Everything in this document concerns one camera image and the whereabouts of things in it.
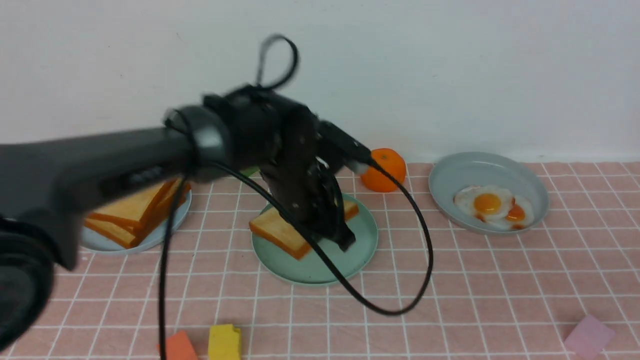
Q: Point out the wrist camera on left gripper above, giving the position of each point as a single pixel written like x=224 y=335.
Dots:
x=338 y=150

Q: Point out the pink checkered tablecloth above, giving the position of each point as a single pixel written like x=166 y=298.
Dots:
x=490 y=298

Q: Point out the grey blue right plate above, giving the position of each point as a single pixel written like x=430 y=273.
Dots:
x=458 y=171

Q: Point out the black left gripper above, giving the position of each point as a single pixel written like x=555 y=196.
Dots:
x=280 y=137

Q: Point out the green cube block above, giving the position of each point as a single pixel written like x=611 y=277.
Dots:
x=249 y=172

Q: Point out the orange block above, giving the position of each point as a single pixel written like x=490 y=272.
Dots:
x=180 y=347

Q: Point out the fried egg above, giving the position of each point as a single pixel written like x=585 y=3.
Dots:
x=485 y=203
x=520 y=216

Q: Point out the pink block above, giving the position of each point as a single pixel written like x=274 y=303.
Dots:
x=589 y=338

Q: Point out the teal centre plate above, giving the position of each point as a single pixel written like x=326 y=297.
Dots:
x=311 y=270

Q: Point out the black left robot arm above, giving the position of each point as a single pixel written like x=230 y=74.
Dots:
x=48 y=188

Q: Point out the toast slice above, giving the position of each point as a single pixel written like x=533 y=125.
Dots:
x=132 y=216
x=271 y=227
x=129 y=238
x=136 y=210

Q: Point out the orange mandarin fruit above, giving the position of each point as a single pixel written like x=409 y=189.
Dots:
x=393 y=163

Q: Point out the yellow block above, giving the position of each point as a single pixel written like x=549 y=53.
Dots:
x=224 y=342

